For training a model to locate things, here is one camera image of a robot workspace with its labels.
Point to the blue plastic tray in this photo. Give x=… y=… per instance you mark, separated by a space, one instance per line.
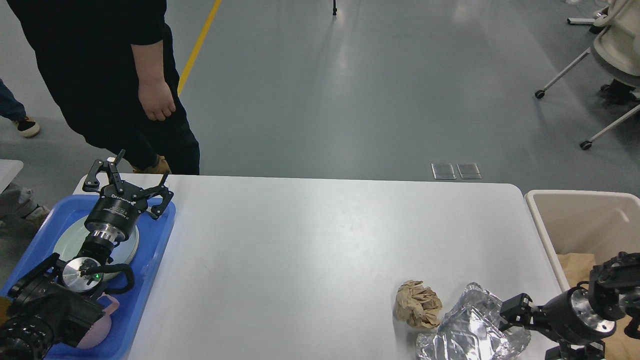
x=153 y=237

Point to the person in white clothes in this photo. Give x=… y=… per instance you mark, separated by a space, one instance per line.
x=17 y=201

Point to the white side table corner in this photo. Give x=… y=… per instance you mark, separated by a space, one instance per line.
x=9 y=169

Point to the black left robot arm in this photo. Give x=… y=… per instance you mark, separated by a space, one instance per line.
x=58 y=300

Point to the person in black clothes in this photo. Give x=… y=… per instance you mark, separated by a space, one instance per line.
x=109 y=66

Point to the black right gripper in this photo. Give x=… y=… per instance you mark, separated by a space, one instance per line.
x=568 y=319

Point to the silver floor socket plates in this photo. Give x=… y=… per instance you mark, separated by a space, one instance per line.
x=450 y=171

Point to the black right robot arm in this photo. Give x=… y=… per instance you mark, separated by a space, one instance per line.
x=613 y=291

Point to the brown paper ball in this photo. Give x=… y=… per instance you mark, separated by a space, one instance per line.
x=417 y=305

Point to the pink mug dark inside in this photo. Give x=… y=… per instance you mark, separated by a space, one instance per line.
x=101 y=329

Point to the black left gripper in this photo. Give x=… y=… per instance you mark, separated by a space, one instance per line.
x=113 y=211

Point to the large brown paper bag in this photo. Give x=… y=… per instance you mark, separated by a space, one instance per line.
x=576 y=267

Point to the person in blue jeans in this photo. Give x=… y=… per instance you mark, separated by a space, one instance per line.
x=15 y=111

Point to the white office chair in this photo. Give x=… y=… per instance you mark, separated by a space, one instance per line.
x=615 y=48

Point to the clear plastic bag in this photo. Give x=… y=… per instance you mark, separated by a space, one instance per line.
x=470 y=331

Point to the beige plastic bin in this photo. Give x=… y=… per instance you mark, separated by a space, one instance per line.
x=598 y=223

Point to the green plate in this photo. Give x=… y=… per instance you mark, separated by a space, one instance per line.
x=71 y=240

